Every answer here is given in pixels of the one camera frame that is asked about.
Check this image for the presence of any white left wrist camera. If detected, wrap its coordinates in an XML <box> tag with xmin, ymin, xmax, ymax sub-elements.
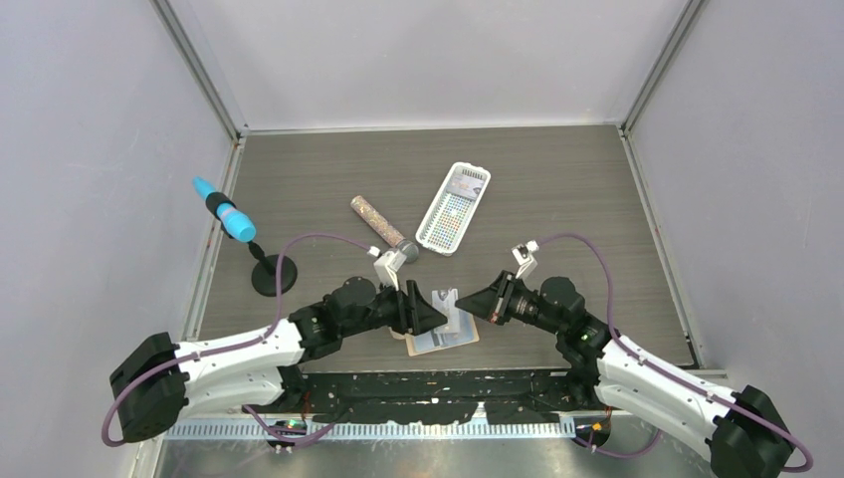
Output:
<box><xmin>367</xmin><ymin>246</ymin><xmax>407</xmax><ymax>290</ymax></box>

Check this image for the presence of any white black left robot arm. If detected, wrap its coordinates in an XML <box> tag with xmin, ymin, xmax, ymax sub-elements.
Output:
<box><xmin>102</xmin><ymin>277</ymin><xmax>448</xmax><ymax>447</ymax></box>

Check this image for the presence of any black round microphone stand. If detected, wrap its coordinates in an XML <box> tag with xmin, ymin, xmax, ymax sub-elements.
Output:
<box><xmin>247</xmin><ymin>241</ymin><xmax>299</xmax><ymax>297</ymax></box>

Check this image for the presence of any card in white basket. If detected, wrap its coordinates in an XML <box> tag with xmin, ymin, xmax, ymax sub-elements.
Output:
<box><xmin>447</xmin><ymin>181</ymin><xmax>484</xmax><ymax>201</ymax></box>

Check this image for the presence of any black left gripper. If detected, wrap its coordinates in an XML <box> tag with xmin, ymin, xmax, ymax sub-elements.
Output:
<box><xmin>340</xmin><ymin>277</ymin><xmax>446</xmax><ymax>338</ymax></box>

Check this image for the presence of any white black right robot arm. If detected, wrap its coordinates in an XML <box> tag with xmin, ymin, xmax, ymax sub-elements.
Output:
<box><xmin>456</xmin><ymin>271</ymin><xmax>794</xmax><ymax>477</ymax></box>

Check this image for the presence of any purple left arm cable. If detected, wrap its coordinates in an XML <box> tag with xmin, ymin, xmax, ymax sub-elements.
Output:
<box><xmin>100</xmin><ymin>232</ymin><xmax>377</xmax><ymax>453</ymax></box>

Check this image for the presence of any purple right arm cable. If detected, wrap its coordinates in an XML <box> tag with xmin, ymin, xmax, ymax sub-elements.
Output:
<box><xmin>530</xmin><ymin>232</ymin><xmax>815</xmax><ymax>474</ymax></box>

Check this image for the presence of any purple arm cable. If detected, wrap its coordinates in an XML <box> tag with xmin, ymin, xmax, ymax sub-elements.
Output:
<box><xmin>100</xmin><ymin>232</ymin><xmax>377</xmax><ymax>453</ymax></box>
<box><xmin>530</xmin><ymin>232</ymin><xmax>815</xmax><ymax>474</ymax></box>

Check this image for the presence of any silver VIP credit card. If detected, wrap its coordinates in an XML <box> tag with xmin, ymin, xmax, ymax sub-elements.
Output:
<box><xmin>431</xmin><ymin>288</ymin><xmax>461</xmax><ymax>334</ymax></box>

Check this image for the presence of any white plastic mesh basket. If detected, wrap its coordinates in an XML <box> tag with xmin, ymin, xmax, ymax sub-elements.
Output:
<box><xmin>415</xmin><ymin>161</ymin><xmax>492</xmax><ymax>257</ymax></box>

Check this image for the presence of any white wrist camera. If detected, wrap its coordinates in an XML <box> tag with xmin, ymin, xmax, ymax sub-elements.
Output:
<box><xmin>367</xmin><ymin>246</ymin><xmax>407</xmax><ymax>290</ymax></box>
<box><xmin>511</xmin><ymin>240</ymin><xmax>539</xmax><ymax>279</ymax></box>

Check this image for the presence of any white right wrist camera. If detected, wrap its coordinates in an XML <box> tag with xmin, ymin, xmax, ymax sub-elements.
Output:
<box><xmin>511</xmin><ymin>240</ymin><xmax>539</xmax><ymax>279</ymax></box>

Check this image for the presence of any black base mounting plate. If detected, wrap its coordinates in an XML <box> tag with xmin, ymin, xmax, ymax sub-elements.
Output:
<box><xmin>273</xmin><ymin>369</ymin><xmax>604</xmax><ymax>425</ymax></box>

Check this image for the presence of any glitter handle microphone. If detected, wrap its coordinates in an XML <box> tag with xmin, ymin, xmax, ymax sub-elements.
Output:
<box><xmin>350</xmin><ymin>195</ymin><xmax>419</xmax><ymax>263</ymax></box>

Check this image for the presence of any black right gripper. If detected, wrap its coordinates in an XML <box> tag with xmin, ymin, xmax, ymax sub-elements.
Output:
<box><xmin>456</xmin><ymin>271</ymin><xmax>565</xmax><ymax>337</ymax></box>

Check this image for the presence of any blue microphone on stand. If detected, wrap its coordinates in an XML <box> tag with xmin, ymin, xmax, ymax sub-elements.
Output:
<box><xmin>192</xmin><ymin>176</ymin><xmax>257</xmax><ymax>243</ymax></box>

